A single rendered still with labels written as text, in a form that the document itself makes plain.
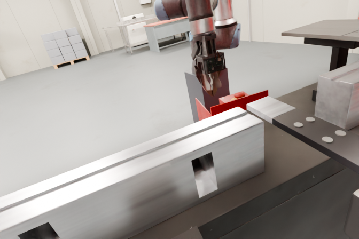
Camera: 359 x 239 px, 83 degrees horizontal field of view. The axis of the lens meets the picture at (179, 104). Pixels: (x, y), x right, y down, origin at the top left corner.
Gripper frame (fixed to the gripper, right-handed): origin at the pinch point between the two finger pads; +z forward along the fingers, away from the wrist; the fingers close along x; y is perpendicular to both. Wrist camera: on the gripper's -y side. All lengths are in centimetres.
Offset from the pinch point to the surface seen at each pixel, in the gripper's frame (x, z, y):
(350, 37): 23.9, -13.6, 28.5
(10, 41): -400, -94, -778
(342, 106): 9.0, -5.3, 39.8
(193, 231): -22, 0, 47
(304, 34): 22.7, -14.7, 16.9
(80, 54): -190, -4, -726
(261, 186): -10.5, 0.1, 44.4
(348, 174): 7.6, 6.6, 42.9
